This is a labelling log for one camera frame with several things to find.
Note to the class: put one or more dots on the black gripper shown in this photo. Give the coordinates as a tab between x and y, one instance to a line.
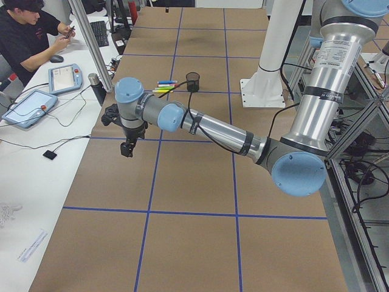
133	132

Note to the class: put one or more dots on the yellow highlighter pen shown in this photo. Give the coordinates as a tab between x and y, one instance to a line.
157	91

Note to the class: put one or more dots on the red marker pen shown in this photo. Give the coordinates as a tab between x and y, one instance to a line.
160	86

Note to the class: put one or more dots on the green marker pen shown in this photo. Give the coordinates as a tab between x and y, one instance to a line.
162	89

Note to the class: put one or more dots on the blue marker pen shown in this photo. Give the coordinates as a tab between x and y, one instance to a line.
167	82

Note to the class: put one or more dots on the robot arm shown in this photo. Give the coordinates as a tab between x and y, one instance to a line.
295	162

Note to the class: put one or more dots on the small black puck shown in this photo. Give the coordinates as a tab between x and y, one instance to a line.
50	154

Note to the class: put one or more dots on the brown paper table mat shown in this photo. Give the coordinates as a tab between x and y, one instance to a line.
183	214

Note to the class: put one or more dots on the far teach pendant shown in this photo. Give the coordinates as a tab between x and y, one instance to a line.
65	79

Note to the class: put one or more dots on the teach pendant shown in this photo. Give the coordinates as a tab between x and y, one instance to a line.
65	79
30	109

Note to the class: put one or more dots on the black mesh pen cup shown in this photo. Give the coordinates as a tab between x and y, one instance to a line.
192	79

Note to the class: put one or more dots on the near teach pendant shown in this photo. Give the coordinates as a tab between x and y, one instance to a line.
30	109

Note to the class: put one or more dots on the computer mouse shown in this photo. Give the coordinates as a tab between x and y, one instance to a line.
56	59

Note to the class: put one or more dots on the black keyboard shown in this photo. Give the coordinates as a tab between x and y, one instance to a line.
100	32

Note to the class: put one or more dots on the seated person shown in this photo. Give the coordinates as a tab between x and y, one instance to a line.
30	36

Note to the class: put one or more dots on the aluminium frame post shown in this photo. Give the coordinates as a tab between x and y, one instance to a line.
86	30

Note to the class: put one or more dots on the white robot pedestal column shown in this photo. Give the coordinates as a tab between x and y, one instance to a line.
265	89

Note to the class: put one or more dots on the aluminium frame rack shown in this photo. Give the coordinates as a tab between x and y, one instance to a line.
357	191

